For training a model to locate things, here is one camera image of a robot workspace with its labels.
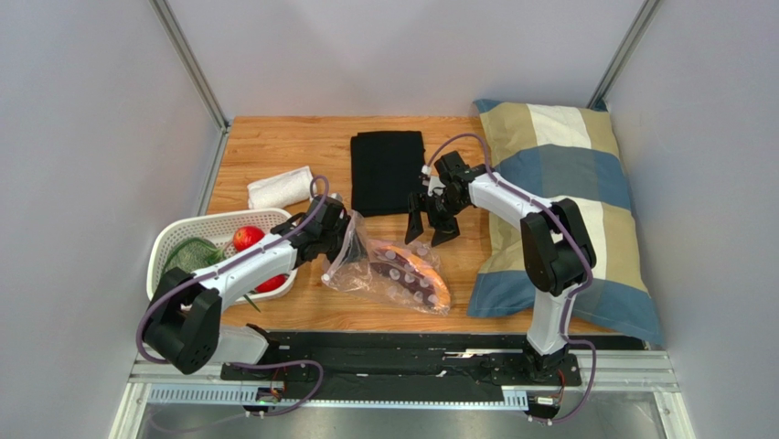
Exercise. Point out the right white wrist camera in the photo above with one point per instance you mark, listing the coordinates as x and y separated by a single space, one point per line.
431 182

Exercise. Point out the red fake apple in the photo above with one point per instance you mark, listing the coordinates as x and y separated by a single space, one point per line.
272 284

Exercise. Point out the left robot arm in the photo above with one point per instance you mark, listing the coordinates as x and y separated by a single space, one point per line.
182 325

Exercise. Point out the white rolled towel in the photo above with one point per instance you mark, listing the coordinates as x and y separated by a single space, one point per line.
280 191

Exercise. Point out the black folded cloth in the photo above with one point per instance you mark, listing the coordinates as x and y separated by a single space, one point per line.
385 170

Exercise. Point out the red fake tomato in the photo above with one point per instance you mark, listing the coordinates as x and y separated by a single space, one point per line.
246 236

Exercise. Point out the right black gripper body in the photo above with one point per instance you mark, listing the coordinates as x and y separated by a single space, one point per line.
436 208

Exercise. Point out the right aluminium frame post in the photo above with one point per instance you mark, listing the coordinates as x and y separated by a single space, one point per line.
622 55

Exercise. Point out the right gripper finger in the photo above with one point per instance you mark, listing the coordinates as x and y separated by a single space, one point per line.
444 230
416 206

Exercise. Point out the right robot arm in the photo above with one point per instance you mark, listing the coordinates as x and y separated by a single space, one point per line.
556 247

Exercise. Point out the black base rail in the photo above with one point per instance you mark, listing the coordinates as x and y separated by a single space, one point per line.
416 371

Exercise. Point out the white perforated plastic basket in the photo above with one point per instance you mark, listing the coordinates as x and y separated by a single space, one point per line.
217 228

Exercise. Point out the clear zip top bag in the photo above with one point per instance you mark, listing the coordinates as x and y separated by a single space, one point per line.
357 278

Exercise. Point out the orange fake carrot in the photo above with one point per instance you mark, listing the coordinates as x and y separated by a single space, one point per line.
413 276

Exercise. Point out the plaid pillow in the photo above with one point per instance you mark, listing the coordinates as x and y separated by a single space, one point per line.
559 152

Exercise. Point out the aluminium frame post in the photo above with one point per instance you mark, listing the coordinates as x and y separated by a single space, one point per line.
622 55
176 35

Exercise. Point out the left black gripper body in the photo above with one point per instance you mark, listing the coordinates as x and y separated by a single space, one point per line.
354 251

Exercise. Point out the left aluminium frame post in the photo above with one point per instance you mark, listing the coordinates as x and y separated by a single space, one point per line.
176 35

